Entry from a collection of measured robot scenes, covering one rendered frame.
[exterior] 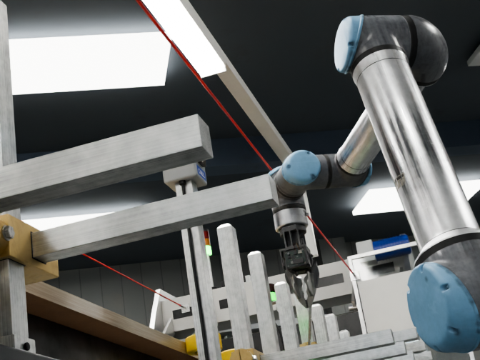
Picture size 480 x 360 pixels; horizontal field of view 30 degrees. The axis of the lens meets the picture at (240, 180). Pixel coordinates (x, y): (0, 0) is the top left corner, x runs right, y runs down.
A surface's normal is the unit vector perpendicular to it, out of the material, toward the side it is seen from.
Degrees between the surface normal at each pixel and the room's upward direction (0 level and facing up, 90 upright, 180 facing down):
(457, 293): 88
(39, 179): 90
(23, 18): 180
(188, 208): 90
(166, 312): 90
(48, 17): 180
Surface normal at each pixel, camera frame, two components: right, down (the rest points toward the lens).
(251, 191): -0.29, -0.31
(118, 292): 0.15, -0.38
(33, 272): 0.15, 0.92
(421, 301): -0.94, 0.12
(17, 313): 0.95, -0.24
